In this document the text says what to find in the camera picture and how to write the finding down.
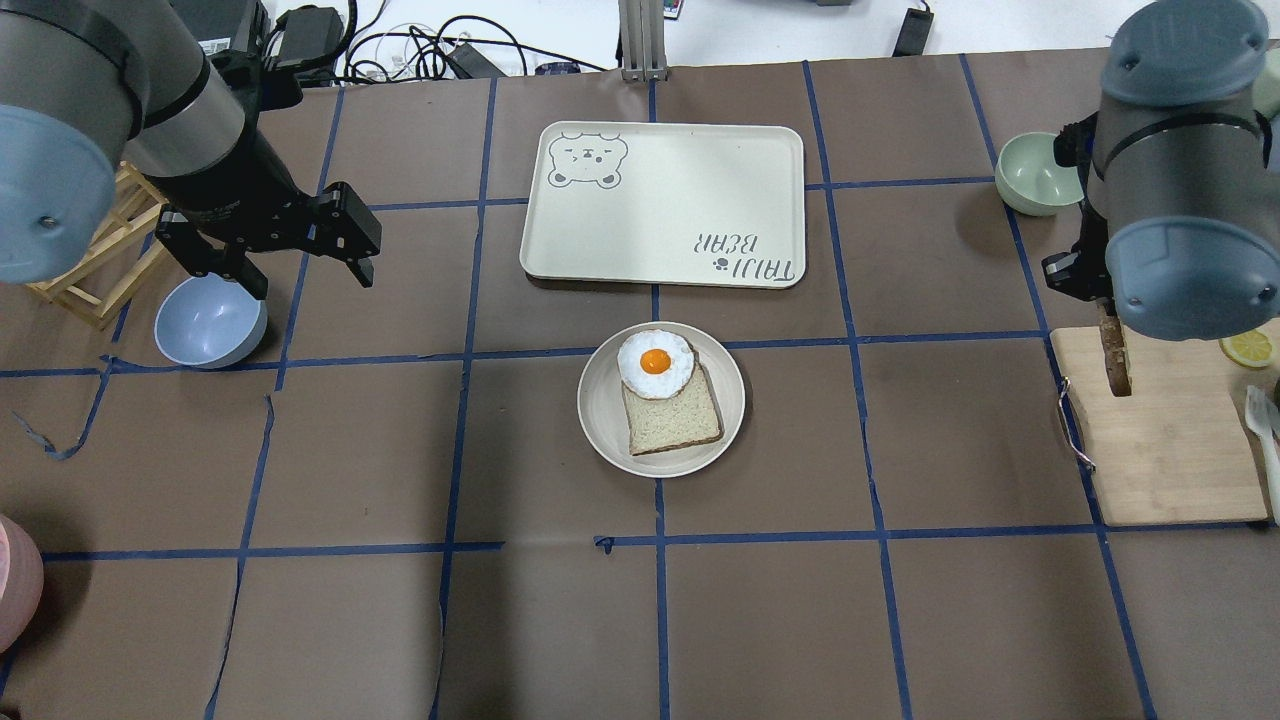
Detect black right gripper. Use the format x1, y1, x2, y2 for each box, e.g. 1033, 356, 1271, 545
1042, 234, 1114, 302

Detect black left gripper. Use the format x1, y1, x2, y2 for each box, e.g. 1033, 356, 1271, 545
155, 182, 381, 301

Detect bread slice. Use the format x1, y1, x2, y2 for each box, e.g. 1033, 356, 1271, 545
1094, 299, 1132, 397
622, 363, 724, 456

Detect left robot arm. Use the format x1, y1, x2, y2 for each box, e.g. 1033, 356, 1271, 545
1, 1, 381, 299

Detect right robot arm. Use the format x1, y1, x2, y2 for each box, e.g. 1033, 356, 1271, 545
1041, 1, 1279, 341

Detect cream round plate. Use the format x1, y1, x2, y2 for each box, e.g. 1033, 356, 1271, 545
577, 322, 750, 479

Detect bread slice on plate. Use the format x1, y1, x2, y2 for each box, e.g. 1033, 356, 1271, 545
622, 363, 724, 456

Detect green bowl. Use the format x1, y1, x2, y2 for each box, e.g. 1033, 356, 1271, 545
995, 132, 1085, 217

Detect blue bowl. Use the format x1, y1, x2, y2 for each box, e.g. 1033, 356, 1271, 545
154, 275, 268, 369

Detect lemon slice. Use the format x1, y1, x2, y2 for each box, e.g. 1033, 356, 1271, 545
1219, 328, 1279, 370

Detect wooden cutting board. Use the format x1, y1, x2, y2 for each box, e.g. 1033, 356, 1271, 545
1050, 325, 1277, 527

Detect wooden rack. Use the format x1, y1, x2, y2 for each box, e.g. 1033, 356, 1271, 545
26, 161, 169, 331

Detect white plastic utensil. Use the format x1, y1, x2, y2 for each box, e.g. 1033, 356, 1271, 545
1244, 386, 1279, 525

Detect black power adapter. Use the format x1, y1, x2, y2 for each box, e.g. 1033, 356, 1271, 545
891, 4, 934, 56

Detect cream bear tray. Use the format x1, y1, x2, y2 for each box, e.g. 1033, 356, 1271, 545
518, 120, 806, 290

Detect fried egg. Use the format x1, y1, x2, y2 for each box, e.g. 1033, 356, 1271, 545
616, 329, 698, 400

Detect pink cup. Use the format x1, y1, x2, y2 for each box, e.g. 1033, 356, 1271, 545
1, 515, 44, 653

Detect black cables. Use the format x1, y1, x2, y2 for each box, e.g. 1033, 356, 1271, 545
270, 0, 611, 86

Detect aluminium post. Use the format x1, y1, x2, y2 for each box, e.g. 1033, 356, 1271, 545
618, 0, 669, 82

